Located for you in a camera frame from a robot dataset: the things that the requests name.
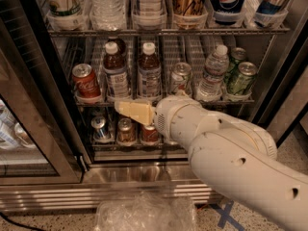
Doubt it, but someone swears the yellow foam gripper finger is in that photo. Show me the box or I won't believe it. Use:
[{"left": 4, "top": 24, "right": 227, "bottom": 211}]
[{"left": 115, "top": 99, "right": 155, "bottom": 125}]

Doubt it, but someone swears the brown tea bottle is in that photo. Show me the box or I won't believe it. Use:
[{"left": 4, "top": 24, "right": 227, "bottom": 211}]
[
  {"left": 103, "top": 41, "right": 130, "bottom": 98},
  {"left": 138, "top": 42, "right": 161, "bottom": 98}
]

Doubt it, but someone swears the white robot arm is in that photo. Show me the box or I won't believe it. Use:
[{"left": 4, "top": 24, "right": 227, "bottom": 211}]
[{"left": 115, "top": 95, "right": 308, "bottom": 231}]

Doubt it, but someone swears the clear water bottle middle shelf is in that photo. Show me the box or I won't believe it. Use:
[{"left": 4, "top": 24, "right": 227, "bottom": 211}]
[{"left": 195, "top": 44, "right": 229, "bottom": 102}]

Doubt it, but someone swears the clear water bottle shelf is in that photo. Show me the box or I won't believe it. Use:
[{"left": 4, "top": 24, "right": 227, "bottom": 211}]
[
  {"left": 90, "top": 0, "right": 125, "bottom": 31},
  {"left": 195, "top": 44, "right": 229, "bottom": 102}
]

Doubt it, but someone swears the glass fridge door left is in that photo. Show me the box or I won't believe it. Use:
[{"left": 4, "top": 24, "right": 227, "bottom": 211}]
[{"left": 0, "top": 0, "right": 83, "bottom": 187}]

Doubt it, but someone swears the clear water bottle top shelf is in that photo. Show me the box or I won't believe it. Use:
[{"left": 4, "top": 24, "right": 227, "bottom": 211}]
[{"left": 90, "top": 0, "right": 125, "bottom": 31}]

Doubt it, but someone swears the white label bottle top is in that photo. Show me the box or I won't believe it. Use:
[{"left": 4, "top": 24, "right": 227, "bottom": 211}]
[{"left": 134, "top": 0, "right": 163, "bottom": 17}]

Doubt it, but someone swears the steel fridge door right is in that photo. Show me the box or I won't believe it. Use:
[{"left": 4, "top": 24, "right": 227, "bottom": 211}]
[{"left": 250, "top": 3, "right": 308, "bottom": 145}]

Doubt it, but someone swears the red can bottom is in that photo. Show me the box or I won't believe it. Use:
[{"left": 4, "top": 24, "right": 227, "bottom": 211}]
[{"left": 141, "top": 125, "right": 159, "bottom": 142}]

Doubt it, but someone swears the orange can bottom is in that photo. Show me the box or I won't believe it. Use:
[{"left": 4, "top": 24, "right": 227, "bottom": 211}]
[{"left": 117, "top": 118, "right": 136, "bottom": 145}]

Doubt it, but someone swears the blue can bottom left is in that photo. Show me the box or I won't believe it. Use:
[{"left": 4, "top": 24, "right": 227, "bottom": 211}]
[{"left": 91, "top": 115, "right": 111, "bottom": 140}]

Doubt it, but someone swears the white green soda can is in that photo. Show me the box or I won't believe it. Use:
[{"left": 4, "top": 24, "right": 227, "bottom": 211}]
[{"left": 168, "top": 62, "right": 193, "bottom": 94}]

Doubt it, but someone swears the red cola can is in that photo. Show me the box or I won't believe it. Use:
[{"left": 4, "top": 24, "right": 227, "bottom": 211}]
[{"left": 72, "top": 64, "right": 101, "bottom": 98}]

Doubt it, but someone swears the green soda can front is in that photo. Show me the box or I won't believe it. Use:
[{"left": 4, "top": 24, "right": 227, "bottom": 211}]
[{"left": 226, "top": 62, "right": 258, "bottom": 95}]

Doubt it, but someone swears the clear plastic bin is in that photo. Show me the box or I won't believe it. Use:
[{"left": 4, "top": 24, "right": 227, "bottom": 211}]
[{"left": 93, "top": 192, "right": 196, "bottom": 231}]

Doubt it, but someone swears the green soda can rear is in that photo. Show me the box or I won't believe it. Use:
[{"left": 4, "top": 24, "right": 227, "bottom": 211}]
[{"left": 224, "top": 47, "right": 246, "bottom": 83}]

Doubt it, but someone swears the blue pepsi can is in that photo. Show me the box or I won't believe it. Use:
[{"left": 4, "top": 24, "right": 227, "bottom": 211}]
[{"left": 210, "top": 0, "right": 244, "bottom": 25}]

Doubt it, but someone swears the silver blue energy can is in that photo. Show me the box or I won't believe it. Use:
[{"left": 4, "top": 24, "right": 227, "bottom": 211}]
[{"left": 253, "top": 0, "right": 290, "bottom": 28}]

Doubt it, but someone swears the bottom wire shelf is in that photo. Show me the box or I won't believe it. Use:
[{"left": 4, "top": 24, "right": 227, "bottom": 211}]
[{"left": 91, "top": 140, "right": 182, "bottom": 150}]

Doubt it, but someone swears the wire shelf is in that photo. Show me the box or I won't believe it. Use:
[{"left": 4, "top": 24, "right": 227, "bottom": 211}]
[
  {"left": 48, "top": 26, "right": 291, "bottom": 38},
  {"left": 91, "top": 140, "right": 182, "bottom": 150},
  {"left": 75, "top": 97, "right": 254, "bottom": 107}
]

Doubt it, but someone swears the middle wire shelf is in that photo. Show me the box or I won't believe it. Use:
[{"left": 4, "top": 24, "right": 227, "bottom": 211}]
[{"left": 75, "top": 97, "right": 254, "bottom": 107}]

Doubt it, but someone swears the top wire shelf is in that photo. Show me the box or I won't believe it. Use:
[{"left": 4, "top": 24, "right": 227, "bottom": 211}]
[{"left": 48, "top": 26, "right": 291, "bottom": 38}]

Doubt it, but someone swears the black cable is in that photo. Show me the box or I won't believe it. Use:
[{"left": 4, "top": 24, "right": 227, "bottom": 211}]
[{"left": 0, "top": 212, "right": 46, "bottom": 231}]

